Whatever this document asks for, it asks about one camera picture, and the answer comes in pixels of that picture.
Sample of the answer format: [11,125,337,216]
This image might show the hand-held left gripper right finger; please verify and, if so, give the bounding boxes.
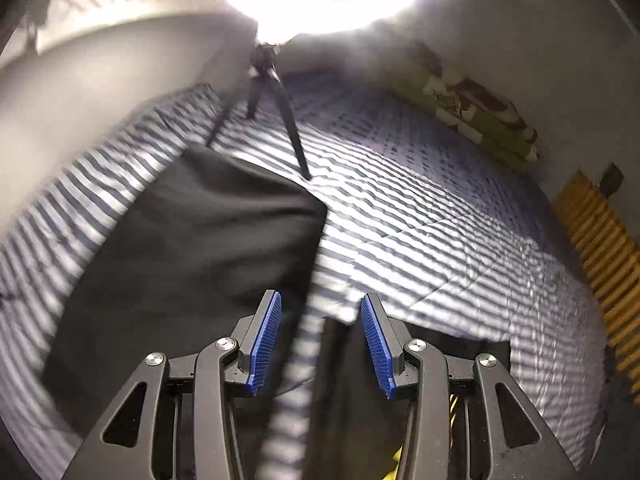
[360,292,576,480]

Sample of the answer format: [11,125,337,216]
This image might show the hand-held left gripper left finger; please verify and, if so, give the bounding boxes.
[62,290,283,480]

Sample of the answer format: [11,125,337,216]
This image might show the black pants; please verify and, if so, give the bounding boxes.
[42,145,328,441]
[280,312,511,480]

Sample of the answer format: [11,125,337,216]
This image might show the folded black pants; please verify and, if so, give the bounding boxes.
[42,145,328,441]

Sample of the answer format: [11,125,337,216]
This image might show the striped blanket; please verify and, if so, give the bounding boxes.
[0,70,608,480]

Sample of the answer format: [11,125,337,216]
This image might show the black tripod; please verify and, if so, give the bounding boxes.
[205,42,313,181]

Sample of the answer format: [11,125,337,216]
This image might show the green patterned pillow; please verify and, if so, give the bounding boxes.
[385,42,541,173]

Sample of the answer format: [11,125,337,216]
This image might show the yellow wooden slatted rail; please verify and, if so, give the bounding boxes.
[552,172,640,376]

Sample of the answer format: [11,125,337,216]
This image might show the dark vase wall decal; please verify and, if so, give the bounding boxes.
[599,162,625,198]

